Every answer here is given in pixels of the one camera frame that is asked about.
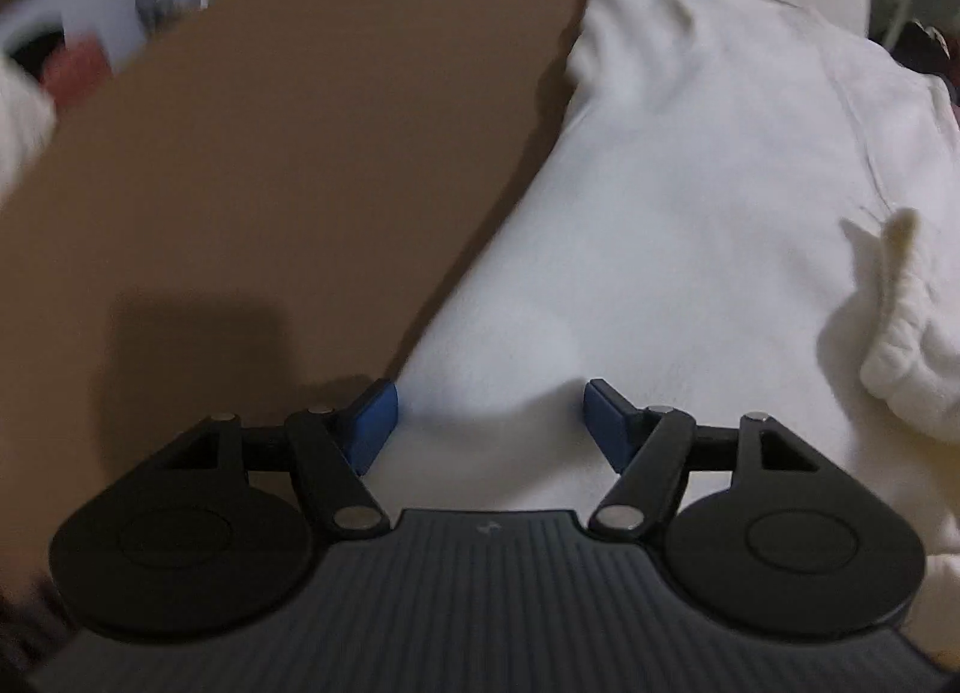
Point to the white fleece garment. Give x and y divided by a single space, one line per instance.
749 210

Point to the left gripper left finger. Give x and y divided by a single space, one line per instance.
332 451

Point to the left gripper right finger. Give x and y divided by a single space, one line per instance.
647 448

